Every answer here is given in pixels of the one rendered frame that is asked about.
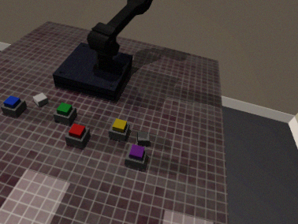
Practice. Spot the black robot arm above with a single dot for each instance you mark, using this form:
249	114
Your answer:
103	37

